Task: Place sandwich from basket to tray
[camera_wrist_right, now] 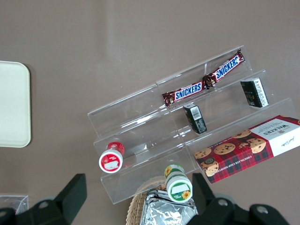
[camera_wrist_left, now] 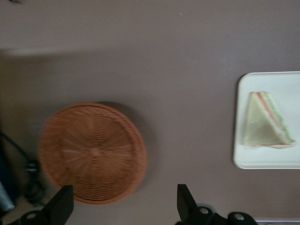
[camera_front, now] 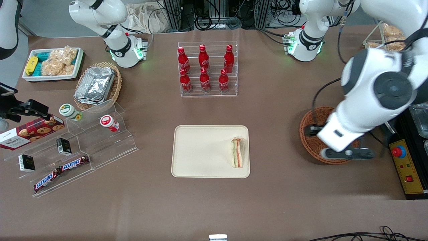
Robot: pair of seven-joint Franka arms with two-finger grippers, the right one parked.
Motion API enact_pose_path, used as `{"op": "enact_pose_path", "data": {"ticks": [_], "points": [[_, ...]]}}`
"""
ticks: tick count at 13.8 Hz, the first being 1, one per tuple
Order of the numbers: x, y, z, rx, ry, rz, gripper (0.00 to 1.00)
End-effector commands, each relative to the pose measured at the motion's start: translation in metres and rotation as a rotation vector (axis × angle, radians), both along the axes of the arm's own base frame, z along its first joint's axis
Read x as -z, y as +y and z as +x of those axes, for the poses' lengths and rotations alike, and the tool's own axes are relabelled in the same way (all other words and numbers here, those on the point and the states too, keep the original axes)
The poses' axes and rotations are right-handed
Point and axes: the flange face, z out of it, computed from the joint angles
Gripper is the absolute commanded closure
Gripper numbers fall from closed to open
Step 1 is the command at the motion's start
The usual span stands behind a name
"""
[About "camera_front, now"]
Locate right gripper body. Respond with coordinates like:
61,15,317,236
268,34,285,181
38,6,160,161
0,98,11,133

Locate triangle sandwich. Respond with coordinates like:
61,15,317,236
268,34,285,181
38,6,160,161
230,136,245,169

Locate round brown wicker basket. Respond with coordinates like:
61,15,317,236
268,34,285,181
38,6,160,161
299,106,362,165

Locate oval tan wicker basket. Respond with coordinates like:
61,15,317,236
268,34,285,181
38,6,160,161
73,62,122,111

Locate beige rectangular tray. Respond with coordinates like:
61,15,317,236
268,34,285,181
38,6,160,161
171,125,250,179

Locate red cookie box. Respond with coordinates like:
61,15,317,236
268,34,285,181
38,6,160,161
0,114,65,151

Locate green lid yogurt cup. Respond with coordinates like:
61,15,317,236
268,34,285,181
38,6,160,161
59,103,83,122

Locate clear rice cracker bag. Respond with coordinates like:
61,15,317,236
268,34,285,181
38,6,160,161
41,59,75,76
50,46,78,66

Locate yellow snack packet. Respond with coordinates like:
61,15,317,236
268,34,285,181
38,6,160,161
25,56,38,76

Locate small black box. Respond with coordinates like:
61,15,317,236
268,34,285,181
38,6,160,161
18,154,36,173
56,138,72,156

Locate white rectangular bin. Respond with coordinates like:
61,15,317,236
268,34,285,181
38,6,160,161
22,47,84,82

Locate silver foil container stack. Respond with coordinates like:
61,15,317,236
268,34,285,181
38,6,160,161
74,66,116,105

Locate Snickers chocolate bar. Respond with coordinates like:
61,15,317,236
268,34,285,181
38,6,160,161
60,155,90,172
33,168,63,194

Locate red lid yogurt cup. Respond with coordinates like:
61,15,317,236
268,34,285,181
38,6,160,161
100,115,120,132

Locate black yellow control box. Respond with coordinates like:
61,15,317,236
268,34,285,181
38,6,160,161
388,104,428,200

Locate clear acrylic step shelf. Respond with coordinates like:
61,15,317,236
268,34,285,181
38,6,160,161
3,98,139,198

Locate clear plastic container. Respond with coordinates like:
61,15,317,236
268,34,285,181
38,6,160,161
409,104,428,139

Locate red cola bottle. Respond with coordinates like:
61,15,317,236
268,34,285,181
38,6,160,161
218,69,230,93
180,68,193,94
199,44,210,73
223,44,235,74
177,47,191,74
200,67,211,93

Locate clear acrylic bottle rack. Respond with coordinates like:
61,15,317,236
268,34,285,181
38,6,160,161
178,41,238,98

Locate beige cloth bag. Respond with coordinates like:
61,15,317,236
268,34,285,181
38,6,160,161
125,3,170,34

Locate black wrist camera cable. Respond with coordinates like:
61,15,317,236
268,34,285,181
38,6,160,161
311,78,342,127

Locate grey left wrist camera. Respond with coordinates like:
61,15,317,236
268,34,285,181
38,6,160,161
320,147,376,160

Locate black cable with plug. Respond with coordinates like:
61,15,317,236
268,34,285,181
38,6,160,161
368,131,390,150

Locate black arm base cables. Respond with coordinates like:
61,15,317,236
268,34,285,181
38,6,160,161
256,28,290,46

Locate white wire basket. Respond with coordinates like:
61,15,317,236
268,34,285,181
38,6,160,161
363,20,408,51

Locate black cables bundle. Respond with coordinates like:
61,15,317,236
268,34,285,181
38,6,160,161
307,226,428,241

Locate aluminium frame post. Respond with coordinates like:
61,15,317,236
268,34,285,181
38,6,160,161
163,0,195,32
255,0,272,29

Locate coiled black cables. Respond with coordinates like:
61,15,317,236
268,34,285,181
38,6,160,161
195,0,242,31

